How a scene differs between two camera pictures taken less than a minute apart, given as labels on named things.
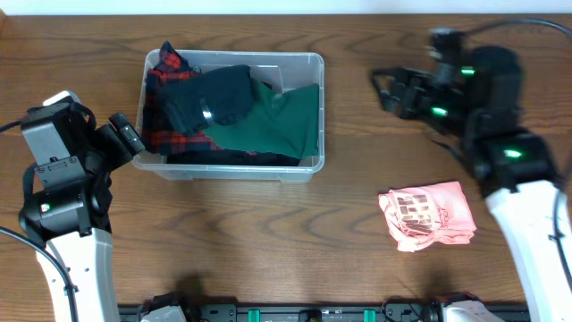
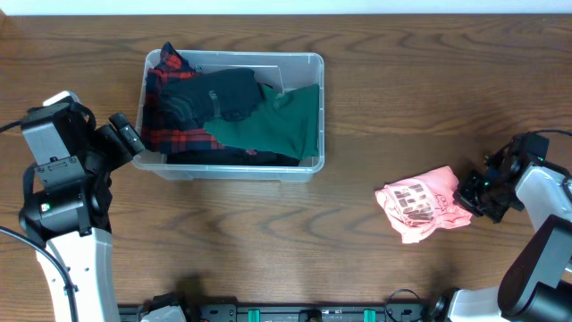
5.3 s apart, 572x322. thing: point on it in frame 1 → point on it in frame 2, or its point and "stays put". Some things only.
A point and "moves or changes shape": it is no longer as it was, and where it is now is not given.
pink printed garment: [420, 215] moves or changes shape
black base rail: [318, 312] stays put
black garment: [224, 158] stays put
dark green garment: [285, 124] stays put
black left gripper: [127, 135] stays put
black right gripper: [426, 82] → [463, 196]
